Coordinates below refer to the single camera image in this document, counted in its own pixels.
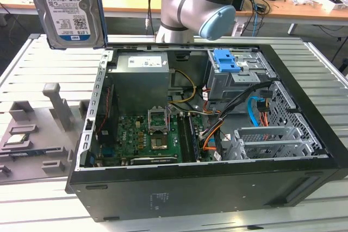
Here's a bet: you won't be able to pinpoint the CPU socket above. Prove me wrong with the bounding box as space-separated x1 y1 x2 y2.
150 133 171 151

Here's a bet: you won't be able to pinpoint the grey parts rack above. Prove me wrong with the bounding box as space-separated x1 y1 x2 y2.
0 82 91 187

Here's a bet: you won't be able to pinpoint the metal disk bay cage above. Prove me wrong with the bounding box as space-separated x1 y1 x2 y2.
206 49 276 103

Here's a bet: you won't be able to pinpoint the black sleeved wire bundle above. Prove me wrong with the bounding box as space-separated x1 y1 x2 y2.
214 80 272 160

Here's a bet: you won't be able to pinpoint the green motherboard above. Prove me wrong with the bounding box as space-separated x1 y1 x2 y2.
92 112 216 166

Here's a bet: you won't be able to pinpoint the silver CPU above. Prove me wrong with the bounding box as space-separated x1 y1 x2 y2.
5 133 30 146

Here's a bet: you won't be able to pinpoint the metal socket cover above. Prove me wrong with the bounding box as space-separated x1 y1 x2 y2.
146 105 171 135

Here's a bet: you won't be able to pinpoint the wooden desk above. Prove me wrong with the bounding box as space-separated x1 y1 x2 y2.
0 0 348 27

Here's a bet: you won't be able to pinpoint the hard disk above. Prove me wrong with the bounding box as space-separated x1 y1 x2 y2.
27 0 108 51

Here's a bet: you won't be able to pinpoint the blue disk bay latch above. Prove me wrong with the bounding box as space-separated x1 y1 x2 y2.
213 49 243 73

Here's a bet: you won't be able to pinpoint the RAM stick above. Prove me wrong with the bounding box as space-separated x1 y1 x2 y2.
188 115 203 161
9 147 62 160

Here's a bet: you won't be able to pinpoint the yellow and black wire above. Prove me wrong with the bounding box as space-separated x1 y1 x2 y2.
167 69 198 105

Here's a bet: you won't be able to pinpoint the grey power supply unit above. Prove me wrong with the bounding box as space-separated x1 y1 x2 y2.
107 52 175 108

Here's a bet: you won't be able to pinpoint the blue hanging cable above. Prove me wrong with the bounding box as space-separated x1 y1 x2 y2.
251 11 259 37

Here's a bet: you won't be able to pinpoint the orange wire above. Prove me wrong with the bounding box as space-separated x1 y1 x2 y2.
202 124 227 152

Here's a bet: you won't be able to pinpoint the silver perforated drive cage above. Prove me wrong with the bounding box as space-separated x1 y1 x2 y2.
233 127 316 161

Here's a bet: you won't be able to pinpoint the red and orange wires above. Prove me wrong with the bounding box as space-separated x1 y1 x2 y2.
259 98 270 127

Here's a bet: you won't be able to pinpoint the black open PC case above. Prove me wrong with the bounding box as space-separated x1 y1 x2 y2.
64 42 348 223

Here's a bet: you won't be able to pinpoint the light blue wire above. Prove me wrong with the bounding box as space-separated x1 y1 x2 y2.
247 96 262 128

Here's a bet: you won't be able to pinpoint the black graphics card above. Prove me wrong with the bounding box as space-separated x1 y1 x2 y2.
129 156 179 166

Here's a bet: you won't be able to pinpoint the thin black cable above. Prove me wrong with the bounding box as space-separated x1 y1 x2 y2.
145 0 154 30

